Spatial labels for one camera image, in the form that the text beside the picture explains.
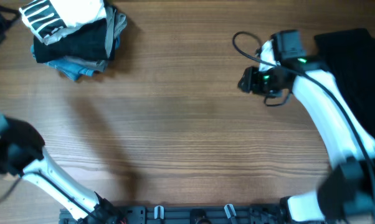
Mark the folded grey garment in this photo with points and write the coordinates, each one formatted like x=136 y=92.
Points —
x=94 y=51

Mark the folded blue jeans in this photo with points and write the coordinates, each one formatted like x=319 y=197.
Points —
x=74 y=68

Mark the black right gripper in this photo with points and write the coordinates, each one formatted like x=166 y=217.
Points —
x=250 y=76

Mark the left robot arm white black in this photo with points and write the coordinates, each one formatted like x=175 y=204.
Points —
x=23 y=154

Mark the folded dark navy garment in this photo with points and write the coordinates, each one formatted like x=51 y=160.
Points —
x=46 y=53

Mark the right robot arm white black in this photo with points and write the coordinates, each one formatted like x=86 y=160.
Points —
x=349 y=190

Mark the white Puma t-shirt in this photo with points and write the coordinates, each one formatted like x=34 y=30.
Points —
x=51 y=20

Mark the black garment pile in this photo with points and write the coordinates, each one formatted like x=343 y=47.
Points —
x=350 y=55

